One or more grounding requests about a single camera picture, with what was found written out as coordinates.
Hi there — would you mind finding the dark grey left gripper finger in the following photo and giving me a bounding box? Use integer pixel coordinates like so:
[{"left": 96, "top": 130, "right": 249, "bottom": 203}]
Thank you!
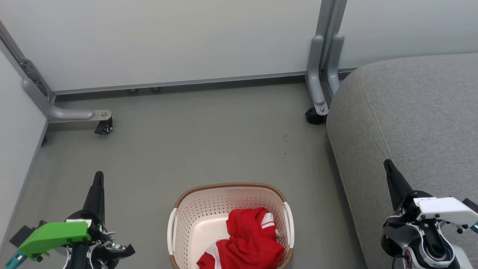
[{"left": 83, "top": 171, "right": 106, "bottom": 225}]

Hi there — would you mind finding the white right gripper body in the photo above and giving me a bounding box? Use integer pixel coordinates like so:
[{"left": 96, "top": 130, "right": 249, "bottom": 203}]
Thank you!
[{"left": 395, "top": 190, "right": 478, "bottom": 226}]

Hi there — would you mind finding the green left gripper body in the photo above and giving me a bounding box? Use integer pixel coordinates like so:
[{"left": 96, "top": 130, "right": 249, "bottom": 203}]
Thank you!
[{"left": 18, "top": 210, "right": 115, "bottom": 261}]

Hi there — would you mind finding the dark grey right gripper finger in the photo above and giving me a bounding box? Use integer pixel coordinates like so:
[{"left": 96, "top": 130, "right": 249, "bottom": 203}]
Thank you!
[{"left": 384, "top": 159, "right": 414, "bottom": 212}]

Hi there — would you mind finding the red and white garment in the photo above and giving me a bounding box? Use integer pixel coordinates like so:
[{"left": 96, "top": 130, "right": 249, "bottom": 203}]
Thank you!
[{"left": 196, "top": 207, "right": 285, "bottom": 269}]

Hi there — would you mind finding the grey fabric sofa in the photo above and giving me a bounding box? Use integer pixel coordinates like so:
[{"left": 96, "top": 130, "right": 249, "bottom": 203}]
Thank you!
[{"left": 326, "top": 52, "right": 478, "bottom": 269}]

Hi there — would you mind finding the black caster wheel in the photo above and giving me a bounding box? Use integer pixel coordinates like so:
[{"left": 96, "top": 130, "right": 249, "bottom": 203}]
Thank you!
[
  {"left": 305, "top": 107, "right": 328, "bottom": 126},
  {"left": 94, "top": 117, "right": 114, "bottom": 136}
]

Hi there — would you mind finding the long grey partition foot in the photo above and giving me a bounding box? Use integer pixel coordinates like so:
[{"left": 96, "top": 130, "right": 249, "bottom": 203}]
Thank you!
[{"left": 22, "top": 78, "right": 112, "bottom": 124}]

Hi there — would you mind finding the white perforated laundry basket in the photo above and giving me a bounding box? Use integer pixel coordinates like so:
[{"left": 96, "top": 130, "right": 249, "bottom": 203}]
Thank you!
[{"left": 167, "top": 182, "right": 295, "bottom": 269}]

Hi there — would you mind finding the grey curved partition foot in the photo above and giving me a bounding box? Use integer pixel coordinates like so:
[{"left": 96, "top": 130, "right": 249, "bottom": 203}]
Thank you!
[
  {"left": 324, "top": 33, "right": 345, "bottom": 97},
  {"left": 305, "top": 35, "right": 330, "bottom": 117}
]

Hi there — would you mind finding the grey partition bottom rail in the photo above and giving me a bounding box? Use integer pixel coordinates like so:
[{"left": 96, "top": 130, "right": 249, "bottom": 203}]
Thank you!
[{"left": 52, "top": 69, "right": 360, "bottom": 96}]

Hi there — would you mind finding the grey partition post with bracket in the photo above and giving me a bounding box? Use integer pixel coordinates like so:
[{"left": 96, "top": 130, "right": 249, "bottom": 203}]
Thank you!
[{"left": 0, "top": 21, "right": 56, "bottom": 106}]

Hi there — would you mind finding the grey double partition post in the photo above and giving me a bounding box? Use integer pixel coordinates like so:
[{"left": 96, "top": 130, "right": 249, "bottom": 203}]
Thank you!
[{"left": 315, "top": 0, "right": 348, "bottom": 72}]

